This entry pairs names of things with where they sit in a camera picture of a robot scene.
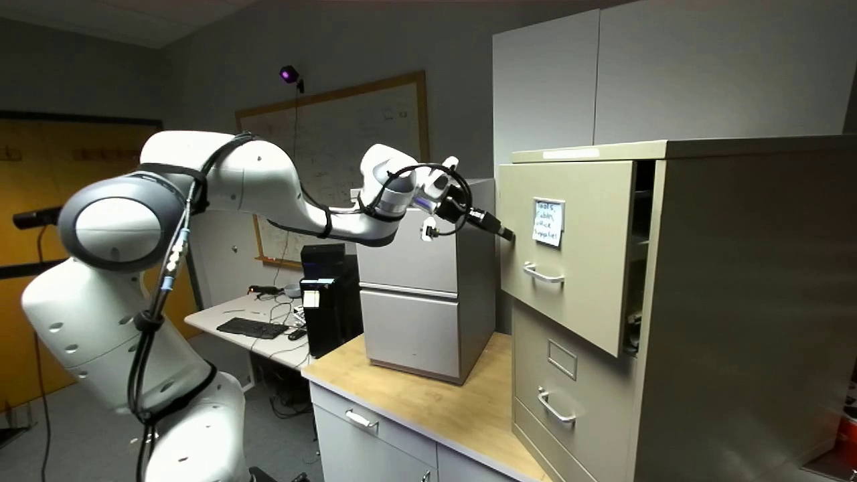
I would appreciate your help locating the wooden top counter cabinet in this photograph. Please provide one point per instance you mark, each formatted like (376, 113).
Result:
(472, 418)

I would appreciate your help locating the white desk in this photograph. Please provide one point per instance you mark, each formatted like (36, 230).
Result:
(287, 349)

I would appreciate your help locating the beige filing cabinet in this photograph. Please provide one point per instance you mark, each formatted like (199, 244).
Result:
(745, 333)

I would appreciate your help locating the small grey filing cabinet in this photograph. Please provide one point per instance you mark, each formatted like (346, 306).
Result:
(431, 306)

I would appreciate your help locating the white wall cabinet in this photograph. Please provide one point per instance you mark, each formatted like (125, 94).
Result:
(677, 72)

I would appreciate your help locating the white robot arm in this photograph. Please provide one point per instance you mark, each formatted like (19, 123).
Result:
(101, 311)

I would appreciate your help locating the beige drawer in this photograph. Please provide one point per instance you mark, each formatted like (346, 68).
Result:
(575, 247)
(575, 406)

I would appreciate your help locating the black keyboard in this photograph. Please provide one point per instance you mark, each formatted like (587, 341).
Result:
(251, 329)

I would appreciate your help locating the wood-framed whiteboard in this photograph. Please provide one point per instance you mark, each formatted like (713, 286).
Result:
(329, 132)

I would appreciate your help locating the black computer tower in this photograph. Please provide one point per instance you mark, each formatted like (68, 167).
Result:
(330, 297)

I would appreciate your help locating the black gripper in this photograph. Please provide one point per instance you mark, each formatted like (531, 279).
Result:
(451, 199)

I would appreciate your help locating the purple-lit webcam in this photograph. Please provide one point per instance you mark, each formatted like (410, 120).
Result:
(291, 76)

